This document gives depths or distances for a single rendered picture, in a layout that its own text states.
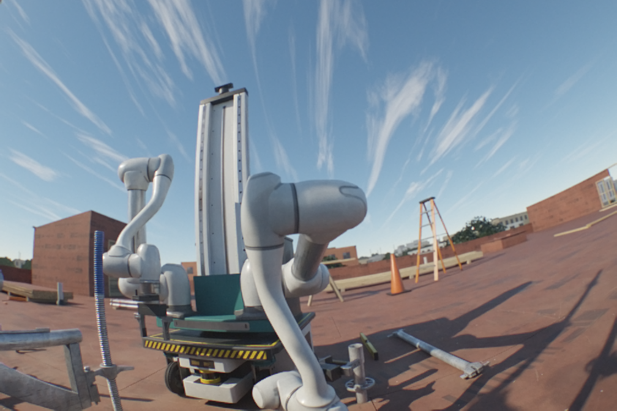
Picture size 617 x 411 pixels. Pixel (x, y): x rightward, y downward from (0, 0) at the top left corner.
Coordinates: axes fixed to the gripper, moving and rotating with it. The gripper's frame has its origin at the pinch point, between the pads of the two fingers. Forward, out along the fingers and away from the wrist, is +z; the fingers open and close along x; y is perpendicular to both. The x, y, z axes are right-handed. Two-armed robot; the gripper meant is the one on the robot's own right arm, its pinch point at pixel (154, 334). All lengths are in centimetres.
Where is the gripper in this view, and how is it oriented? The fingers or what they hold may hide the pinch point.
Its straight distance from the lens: 122.3
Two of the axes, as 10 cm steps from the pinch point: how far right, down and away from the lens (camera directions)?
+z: 1.2, 9.3, -3.4
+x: -9.7, 1.8, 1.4
